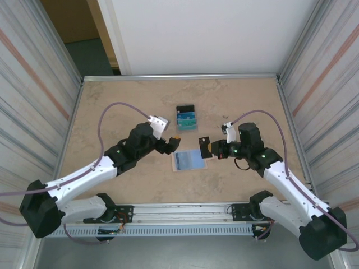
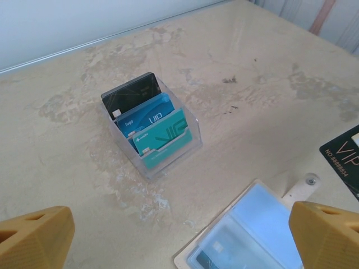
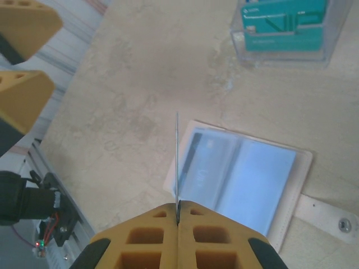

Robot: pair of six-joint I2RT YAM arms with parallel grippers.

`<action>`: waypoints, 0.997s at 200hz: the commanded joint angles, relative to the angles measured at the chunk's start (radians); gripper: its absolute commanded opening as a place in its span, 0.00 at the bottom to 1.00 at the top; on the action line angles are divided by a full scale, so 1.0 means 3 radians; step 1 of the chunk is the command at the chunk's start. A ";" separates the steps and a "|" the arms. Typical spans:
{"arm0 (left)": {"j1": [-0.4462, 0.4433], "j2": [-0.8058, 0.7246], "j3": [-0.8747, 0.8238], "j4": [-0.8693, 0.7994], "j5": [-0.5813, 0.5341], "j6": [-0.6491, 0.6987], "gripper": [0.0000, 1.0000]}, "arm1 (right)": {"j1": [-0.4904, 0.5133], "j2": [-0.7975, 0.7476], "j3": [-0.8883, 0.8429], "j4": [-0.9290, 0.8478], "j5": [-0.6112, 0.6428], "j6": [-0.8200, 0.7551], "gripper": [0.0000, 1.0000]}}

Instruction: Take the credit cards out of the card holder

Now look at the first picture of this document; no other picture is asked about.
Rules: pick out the black VIP credit card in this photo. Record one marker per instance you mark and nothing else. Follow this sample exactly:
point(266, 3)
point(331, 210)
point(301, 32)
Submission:
point(202, 141)

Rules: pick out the blue credit card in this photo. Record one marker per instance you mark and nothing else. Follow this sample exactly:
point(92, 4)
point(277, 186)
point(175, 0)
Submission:
point(185, 115)
point(183, 161)

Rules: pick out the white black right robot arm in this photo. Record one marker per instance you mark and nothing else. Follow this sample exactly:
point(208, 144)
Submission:
point(291, 187)

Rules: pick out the teal VIP credit card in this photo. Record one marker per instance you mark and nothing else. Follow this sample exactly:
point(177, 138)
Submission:
point(187, 126)

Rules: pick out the clear acrylic card box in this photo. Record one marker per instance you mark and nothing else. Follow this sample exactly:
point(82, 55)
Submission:
point(187, 117)

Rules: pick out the aluminium table side bar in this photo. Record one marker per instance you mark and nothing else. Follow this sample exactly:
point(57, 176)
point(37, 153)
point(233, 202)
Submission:
point(70, 134)
point(294, 134)

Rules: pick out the aluminium table edge bar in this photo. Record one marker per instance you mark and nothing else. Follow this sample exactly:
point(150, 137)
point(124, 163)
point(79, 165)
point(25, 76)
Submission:
point(179, 77)

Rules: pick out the grey metal base panel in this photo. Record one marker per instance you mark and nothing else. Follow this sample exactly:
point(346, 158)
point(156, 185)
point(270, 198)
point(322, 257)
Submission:
point(179, 252)

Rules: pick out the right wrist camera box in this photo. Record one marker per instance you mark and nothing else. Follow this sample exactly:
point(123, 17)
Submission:
point(231, 134)

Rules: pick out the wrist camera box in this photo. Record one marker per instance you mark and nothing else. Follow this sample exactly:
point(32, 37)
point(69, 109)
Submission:
point(231, 134)
point(158, 124)

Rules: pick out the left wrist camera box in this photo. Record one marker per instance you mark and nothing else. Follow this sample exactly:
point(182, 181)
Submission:
point(158, 124)

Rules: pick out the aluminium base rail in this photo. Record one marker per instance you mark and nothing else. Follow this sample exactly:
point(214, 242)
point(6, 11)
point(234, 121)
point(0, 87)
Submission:
point(179, 213)

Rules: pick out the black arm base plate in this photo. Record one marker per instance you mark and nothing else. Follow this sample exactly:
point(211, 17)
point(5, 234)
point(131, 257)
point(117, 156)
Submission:
point(124, 213)
point(238, 213)

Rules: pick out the white door frame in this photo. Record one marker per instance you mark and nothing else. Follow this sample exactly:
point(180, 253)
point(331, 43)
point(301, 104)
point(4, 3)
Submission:
point(112, 33)

